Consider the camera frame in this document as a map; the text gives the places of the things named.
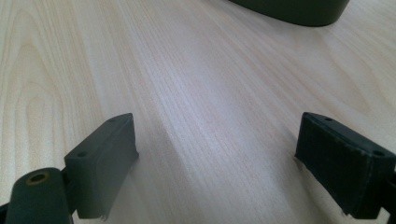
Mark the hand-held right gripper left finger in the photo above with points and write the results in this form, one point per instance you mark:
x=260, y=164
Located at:
x=99, y=168

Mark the dark green round tray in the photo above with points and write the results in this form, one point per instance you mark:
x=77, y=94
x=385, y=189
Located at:
x=299, y=11

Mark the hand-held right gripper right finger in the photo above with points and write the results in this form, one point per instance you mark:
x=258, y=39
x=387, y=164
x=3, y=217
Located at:
x=339, y=165

